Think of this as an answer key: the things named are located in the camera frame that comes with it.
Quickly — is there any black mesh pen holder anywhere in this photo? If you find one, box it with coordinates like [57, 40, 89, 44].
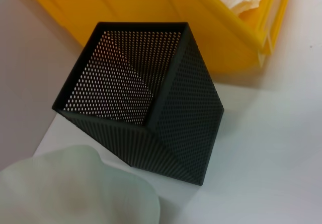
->
[51, 21, 225, 186]

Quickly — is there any translucent glass fruit plate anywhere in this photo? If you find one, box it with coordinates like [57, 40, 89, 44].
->
[0, 144, 161, 224]

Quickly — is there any yellow plastic bin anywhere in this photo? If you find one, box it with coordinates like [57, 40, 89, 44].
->
[10, 0, 295, 73]

